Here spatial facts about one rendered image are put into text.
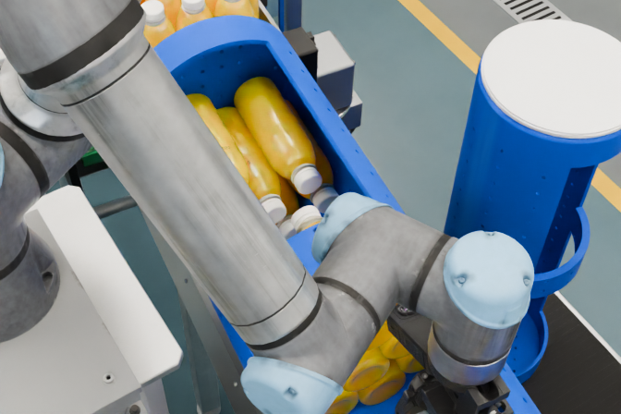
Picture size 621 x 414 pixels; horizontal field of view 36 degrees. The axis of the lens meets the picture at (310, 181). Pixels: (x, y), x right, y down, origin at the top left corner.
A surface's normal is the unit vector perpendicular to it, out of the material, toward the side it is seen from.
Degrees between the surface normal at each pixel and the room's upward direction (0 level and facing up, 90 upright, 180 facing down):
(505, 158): 91
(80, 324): 0
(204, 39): 6
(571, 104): 0
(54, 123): 62
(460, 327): 90
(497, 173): 90
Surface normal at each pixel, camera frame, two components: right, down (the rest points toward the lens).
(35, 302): 0.83, 0.19
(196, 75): 0.44, 0.70
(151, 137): 0.38, 0.26
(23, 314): 0.65, 0.36
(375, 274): 0.42, -0.36
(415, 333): -0.18, -0.91
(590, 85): 0.02, -0.63
